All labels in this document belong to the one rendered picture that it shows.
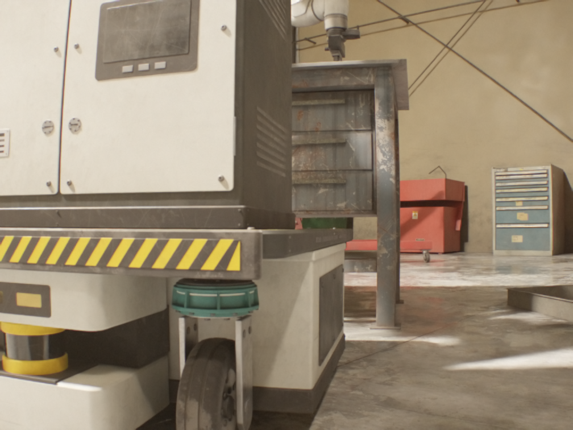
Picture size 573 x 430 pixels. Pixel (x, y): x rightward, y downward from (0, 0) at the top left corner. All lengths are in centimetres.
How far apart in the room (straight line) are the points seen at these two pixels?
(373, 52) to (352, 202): 681
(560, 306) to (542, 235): 446
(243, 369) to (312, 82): 133
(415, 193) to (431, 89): 167
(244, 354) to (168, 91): 36
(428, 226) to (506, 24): 292
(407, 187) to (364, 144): 526
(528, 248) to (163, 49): 600
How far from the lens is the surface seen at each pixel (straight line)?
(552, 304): 212
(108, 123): 80
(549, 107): 742
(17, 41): 93
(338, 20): 218
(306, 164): 192
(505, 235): 663
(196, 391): 67
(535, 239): 653
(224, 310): 67
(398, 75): 200
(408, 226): 718
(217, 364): 68
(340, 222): 807
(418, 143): 798
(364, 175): 189
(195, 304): 68
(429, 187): 702
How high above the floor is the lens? 32
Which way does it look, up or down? 2 degrees up
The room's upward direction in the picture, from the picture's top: straight up
